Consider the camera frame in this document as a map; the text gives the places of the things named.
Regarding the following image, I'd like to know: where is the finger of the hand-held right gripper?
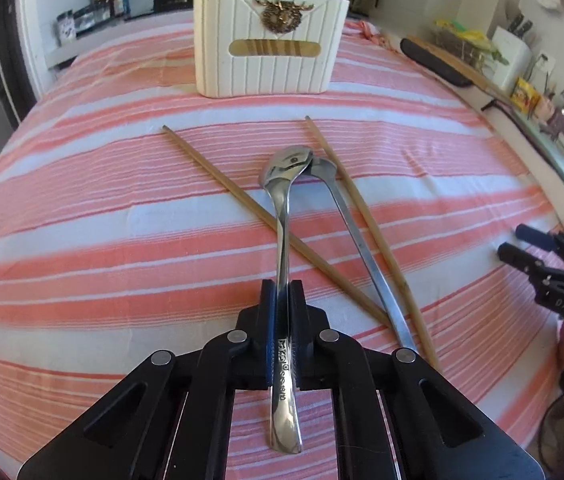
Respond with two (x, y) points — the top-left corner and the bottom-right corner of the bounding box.
(496, 242), (550, 288)
(514, 223), (564, 267)

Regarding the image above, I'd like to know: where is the pink striped tablecloth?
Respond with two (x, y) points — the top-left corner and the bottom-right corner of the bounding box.
(0, 12), (564, 480)

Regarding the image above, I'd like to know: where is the dark door frame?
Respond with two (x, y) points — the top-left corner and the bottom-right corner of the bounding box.
(0, 0), (39, 128)

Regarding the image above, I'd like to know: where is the pink cup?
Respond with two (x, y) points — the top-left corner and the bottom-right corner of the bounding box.
(536, 94), (558, 122)

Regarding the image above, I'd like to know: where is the wooden chopstick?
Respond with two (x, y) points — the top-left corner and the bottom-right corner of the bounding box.
(161, 125), (391, 326)
(304, 115), (440, 372)

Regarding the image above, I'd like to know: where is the wooden cutting board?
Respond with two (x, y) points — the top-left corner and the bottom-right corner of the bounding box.
(406, 34), (513, 105)

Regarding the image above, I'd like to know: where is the wire basket with vegetables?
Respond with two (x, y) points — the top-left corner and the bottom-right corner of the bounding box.
(433, 18), (511, 69)

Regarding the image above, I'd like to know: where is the black gas stove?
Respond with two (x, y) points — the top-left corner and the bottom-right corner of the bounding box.
(151, 0), (195, 14)

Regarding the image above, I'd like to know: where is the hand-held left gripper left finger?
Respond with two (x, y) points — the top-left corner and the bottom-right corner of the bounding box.
(16, 279), (279, 480)

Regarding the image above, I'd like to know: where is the white ribbed utensil holder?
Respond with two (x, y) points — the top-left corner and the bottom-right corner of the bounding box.
(192, 0), (350, 99)

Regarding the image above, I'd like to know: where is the white wall socket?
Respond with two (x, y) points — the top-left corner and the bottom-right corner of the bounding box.
(531, 52), (558, 79)

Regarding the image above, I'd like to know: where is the white knife block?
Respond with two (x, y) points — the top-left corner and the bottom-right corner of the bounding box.
(490, 2), (536, 89)

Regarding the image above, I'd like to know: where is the yellow snack packet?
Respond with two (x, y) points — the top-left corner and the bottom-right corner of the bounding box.
(510, 78), (543, 114)

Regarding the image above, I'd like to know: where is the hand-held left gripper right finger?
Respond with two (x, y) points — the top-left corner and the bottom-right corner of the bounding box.
(288, 279), (546, 480)

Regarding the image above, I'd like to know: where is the black cable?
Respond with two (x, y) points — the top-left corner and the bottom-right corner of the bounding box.
(480, 98), (527, 133)

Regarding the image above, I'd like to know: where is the stainless steel spoon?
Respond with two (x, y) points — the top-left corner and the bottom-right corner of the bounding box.
(311, 156), (419, 352)
(259, 144), (315, 454)

